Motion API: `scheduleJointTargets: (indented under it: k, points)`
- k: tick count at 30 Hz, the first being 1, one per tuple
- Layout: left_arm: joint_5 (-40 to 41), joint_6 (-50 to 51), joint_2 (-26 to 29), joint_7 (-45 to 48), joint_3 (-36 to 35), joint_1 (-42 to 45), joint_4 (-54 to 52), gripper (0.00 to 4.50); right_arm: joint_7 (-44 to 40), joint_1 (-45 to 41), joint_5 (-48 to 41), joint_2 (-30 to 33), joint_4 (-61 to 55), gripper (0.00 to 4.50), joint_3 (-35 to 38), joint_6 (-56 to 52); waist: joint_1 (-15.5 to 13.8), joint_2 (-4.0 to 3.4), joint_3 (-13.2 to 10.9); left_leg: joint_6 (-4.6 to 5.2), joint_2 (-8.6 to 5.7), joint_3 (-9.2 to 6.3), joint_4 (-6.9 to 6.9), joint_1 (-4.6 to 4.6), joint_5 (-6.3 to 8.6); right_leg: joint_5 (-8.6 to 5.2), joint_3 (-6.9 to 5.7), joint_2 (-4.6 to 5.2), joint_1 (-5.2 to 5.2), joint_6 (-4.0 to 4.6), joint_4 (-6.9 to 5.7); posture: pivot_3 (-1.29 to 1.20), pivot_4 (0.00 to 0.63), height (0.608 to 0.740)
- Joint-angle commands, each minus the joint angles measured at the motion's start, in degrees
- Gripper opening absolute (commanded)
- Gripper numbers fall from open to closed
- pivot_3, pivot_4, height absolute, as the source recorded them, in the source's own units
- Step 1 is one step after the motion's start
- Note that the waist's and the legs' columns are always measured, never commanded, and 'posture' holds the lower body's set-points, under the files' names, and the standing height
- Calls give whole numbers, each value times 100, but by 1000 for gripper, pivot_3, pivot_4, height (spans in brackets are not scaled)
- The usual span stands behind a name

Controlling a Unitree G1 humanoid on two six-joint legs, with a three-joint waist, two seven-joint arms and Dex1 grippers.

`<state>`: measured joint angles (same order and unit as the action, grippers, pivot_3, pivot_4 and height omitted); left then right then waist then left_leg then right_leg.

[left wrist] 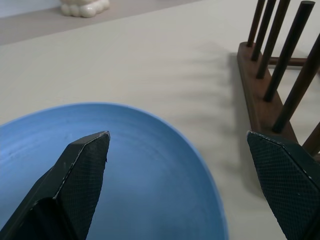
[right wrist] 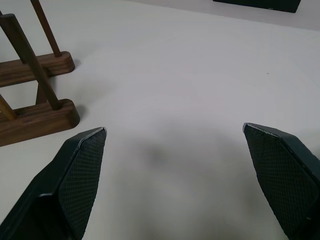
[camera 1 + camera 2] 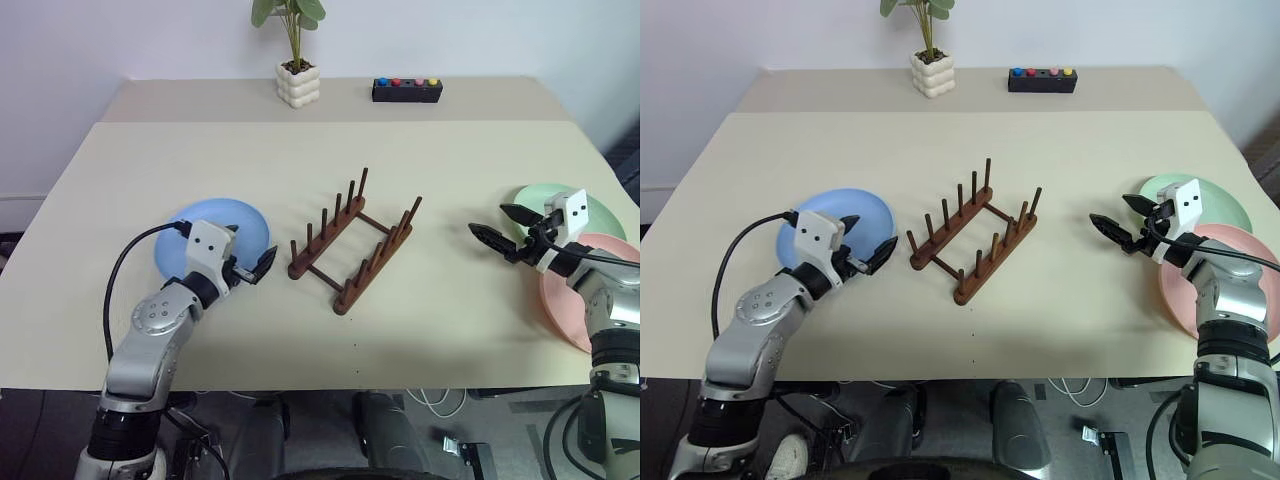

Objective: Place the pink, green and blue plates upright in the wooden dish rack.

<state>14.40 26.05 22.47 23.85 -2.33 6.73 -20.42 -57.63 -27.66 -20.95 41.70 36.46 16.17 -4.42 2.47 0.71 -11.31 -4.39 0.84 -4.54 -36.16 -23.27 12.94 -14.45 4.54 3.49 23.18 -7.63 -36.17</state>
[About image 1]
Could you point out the dark wooden dish rack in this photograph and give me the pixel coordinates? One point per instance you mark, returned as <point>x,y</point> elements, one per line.
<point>277,75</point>

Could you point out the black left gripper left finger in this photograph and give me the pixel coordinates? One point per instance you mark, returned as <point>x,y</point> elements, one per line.
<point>75,180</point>

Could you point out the blue plate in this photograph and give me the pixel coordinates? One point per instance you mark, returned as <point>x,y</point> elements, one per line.
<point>155,180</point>

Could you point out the cream bumpy ceramic object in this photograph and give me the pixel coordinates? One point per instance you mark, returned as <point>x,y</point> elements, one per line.
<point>85,7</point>

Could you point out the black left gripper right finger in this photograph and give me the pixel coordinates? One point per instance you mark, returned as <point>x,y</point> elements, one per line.
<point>282,175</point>

